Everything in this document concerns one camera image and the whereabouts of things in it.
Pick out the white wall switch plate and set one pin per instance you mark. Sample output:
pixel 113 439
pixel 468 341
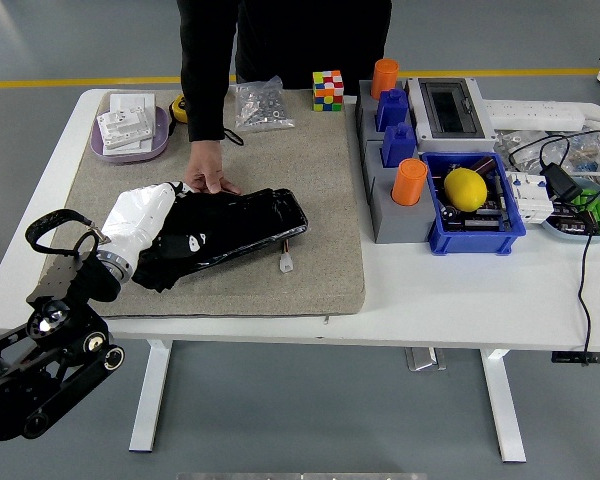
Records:
pixel 130 147
pixel 125 127
pixel 132 102

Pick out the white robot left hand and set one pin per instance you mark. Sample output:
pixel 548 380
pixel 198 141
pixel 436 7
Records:
pixel 135 215

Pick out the yellow lemon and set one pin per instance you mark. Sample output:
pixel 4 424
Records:
pixel 465 189

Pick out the black rag with red patch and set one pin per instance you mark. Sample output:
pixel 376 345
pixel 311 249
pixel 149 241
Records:
pixel 155 275

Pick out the colourful puzzle cube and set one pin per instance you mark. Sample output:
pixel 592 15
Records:
pixel 327 92

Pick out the person's right hand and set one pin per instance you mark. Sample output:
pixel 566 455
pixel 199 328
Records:
pixel 205 165

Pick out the white power strip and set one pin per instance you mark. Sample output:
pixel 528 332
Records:
pixel 535 115

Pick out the green terminal blocks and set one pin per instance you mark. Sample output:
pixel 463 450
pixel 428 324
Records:
pixel 592 207

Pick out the metal floor socket plate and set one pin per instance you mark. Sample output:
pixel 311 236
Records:
pixel 424 359

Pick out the orange cylinder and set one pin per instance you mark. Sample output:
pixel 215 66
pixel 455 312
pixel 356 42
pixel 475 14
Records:
pixel 409 182
pixel 385 77

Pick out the blue block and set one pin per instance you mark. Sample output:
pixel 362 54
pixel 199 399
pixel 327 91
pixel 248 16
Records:
pixel 392 110
pixel 399 147

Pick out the purple tray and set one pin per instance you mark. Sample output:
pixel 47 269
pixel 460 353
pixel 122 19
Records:
pixel 157 145

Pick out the black strip under table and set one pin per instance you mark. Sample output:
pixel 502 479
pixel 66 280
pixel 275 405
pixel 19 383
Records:
pixel 565 358

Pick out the clear bag of small parts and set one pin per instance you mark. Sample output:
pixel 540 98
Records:
pixel 525 145

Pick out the white circuit breaker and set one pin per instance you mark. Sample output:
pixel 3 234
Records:
pixel 530 197

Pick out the brown terminal strip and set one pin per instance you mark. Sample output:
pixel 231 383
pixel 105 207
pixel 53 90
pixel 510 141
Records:
pixel 572 222

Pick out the person's right forearm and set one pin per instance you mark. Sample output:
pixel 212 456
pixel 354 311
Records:
pixel 205 110

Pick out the yellow tape measure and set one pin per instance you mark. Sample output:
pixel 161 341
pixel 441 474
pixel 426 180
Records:
pixel 179 107

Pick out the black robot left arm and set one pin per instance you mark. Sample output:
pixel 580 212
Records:
pixel 55 360

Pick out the light blue dish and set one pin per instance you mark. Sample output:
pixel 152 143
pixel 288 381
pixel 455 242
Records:
pixel 580 237

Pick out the white electrical distribution box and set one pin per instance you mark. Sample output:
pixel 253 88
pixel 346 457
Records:
pixel 450 107

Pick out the blue plastic bin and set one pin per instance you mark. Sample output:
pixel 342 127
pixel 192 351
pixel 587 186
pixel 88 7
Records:
pixel 470 242

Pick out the person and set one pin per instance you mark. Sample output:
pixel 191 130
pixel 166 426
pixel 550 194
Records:
pixel 305 40

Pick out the grey-brown mat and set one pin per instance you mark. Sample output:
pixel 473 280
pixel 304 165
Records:
pixel 280 165

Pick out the white table leg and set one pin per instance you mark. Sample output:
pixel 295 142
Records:
pixel 150 400
pixel 505 410

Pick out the brown cylindrical capacitor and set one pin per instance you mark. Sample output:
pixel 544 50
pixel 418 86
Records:
pixel 482 165

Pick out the clear bag of screws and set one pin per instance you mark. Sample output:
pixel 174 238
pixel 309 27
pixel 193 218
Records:
pixel 260 107

